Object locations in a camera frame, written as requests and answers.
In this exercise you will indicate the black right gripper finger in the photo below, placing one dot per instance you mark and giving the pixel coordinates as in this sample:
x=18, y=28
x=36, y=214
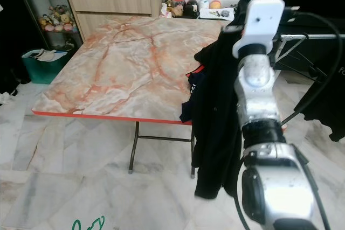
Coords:
x=249, y=5

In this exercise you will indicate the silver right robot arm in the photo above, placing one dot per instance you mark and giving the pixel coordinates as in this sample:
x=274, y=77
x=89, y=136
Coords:
x=261, y=90

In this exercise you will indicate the white paper stack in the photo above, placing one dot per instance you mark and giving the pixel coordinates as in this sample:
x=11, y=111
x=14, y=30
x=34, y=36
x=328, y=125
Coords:
x=215, y=14

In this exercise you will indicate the orange round toy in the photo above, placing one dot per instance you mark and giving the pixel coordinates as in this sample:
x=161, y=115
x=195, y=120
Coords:
x=215, y=4

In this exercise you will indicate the white round toy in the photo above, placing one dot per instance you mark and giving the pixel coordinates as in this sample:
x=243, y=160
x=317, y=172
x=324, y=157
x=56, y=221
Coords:
x=204, y=5

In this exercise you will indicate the black mouse plush toy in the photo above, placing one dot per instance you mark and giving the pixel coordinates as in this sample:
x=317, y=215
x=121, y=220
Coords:
x=191, y=7

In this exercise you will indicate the red lid jar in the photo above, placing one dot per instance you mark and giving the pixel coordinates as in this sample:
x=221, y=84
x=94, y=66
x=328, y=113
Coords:
x=178, y=7

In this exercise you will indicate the navy blue shirt red trim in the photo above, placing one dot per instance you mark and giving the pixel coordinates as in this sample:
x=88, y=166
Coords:
x=188, y=100

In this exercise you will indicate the glass display cabinet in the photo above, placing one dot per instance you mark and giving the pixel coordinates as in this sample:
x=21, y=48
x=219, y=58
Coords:
x=51, y=33

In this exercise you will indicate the marble pattern folding table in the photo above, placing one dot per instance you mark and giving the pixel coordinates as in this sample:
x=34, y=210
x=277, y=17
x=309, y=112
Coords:
x=118, y=68

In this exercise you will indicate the light wood sideboard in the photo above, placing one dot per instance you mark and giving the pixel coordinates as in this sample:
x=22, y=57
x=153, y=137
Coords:
x=113, y=1

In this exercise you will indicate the green storage bin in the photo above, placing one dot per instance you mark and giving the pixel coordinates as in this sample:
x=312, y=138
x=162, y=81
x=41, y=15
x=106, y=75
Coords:
x=46, y=71

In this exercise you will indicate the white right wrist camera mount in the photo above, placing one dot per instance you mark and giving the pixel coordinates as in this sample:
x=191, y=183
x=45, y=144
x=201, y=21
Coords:
x=261, y=22

